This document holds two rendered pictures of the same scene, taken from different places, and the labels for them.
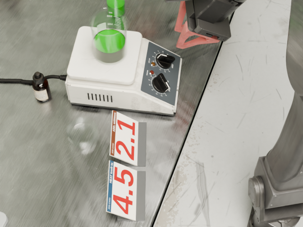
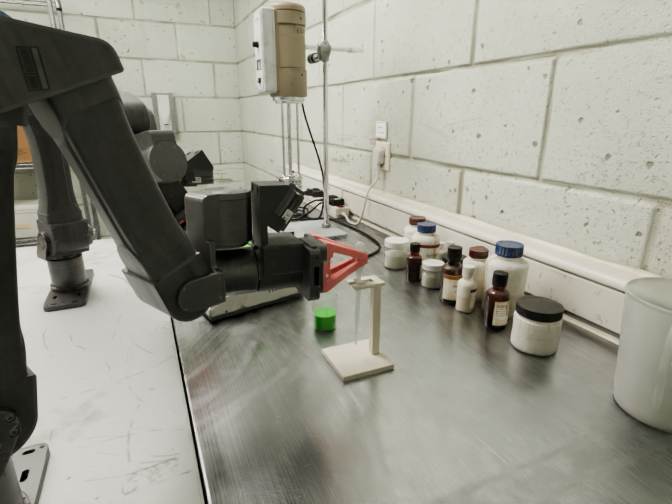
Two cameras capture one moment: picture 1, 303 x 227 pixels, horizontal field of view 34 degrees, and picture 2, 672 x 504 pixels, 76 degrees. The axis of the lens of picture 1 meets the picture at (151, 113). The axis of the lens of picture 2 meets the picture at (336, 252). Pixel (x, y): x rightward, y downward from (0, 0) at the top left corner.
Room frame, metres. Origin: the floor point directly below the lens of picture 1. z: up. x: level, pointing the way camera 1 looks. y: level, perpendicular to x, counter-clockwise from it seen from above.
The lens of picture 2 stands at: (1.28, -0.35, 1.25)
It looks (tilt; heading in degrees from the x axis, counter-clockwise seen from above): 18 degrees down; 138
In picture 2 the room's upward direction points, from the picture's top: straight up
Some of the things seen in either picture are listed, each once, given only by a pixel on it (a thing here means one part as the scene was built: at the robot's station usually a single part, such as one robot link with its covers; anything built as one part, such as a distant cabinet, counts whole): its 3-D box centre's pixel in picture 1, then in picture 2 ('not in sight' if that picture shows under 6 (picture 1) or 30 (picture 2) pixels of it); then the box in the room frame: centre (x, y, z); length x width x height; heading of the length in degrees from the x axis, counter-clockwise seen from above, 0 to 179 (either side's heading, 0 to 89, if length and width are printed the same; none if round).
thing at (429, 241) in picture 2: not in sight; (425, 248); (0.73, 0.43, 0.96); 0.06 x 0.06 x 0.11
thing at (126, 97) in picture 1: (120, 70); (250, 278); (0.58, 0.06, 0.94); 0.22 x 0.13 x 0.08; 84
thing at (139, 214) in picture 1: (126, 190); not in sight; (0.35, 0.04, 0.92); 0.09 x 0.06 x 0.04; 1
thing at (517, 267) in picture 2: not in sight; (505, 278); (0.95, 0.37, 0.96); 0.07 x 0.07 x 0.13
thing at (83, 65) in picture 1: (105, 54); not in sight; (0.59, 0.09, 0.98); 0.12 x 0.12 x 0.01; 84
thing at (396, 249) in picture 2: not in sight; (396, 253); (0.66, 0.41, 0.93); 0.06 x 0.06 x 0.07
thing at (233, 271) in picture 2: not in sight; (233, 266); (0.84, -0.11, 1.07); 0.07 x 0.06 x 0.07; 71
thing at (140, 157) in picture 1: (128, 138); not in sight; (0.45, 0.04, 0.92); 0.09 x 0.06 x 0.04; 1
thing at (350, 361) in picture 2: not in sight; (357, 321); (0.89, 0.05, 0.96); 0.08 x 0.08 x 0.13; 71
